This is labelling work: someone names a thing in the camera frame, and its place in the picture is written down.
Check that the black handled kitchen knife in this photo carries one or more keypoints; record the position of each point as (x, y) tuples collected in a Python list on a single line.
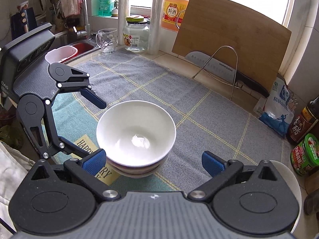
[(224, 71)]

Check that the orange cooking wine jug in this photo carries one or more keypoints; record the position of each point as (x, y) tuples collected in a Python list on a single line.
[(173, 13)]

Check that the empty glass jar green lid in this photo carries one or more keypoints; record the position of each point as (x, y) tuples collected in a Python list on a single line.
[(136, 33)]

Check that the stack of clear plastic cups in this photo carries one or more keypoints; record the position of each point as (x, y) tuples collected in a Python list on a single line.
[(155, 26)]

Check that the grey checked dish mat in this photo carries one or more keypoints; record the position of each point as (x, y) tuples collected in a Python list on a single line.
[(208, 116)]

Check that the dark vinegar bottle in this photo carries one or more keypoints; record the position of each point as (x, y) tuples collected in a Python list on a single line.
[(303, 122)]

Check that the clear glass mug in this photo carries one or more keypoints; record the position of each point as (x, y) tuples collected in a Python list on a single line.
[(106, 40)]

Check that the metal wire board stand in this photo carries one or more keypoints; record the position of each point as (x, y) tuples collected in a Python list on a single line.
[(216, 77)]

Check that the bamboo cutting board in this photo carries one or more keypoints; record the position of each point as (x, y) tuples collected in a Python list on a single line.
[(237, 35)]

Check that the white bowl pink flowers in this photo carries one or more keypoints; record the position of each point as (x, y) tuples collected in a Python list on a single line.
[(138, 170)]

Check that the blue white salt bag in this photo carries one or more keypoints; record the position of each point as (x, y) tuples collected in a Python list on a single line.
[(275, 111)]

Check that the white plate with fruit print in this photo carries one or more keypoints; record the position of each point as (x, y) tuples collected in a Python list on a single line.
[(293, 184)]

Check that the green lid mushroom sauce jar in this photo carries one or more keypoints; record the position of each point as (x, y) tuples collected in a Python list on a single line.
[(304, 157)]

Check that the pink cloth on faucet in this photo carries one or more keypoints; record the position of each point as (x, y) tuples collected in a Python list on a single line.
[(70, 7)]

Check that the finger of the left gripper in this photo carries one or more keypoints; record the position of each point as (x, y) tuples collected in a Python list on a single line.
[(93, 98), (68, 148)]

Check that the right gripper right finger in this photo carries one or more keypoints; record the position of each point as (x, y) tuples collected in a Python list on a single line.
[(223, 173)]

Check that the metal sink faucet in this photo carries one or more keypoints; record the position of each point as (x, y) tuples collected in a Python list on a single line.
[(86, 33)]

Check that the plain white bowl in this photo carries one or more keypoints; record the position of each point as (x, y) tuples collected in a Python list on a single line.
[(136, 133)]

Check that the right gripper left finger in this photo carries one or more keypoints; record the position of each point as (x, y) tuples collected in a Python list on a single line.
[(84, 171)]

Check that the pink white basin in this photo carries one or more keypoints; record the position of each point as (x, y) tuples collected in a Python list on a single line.
[(61, 54)]

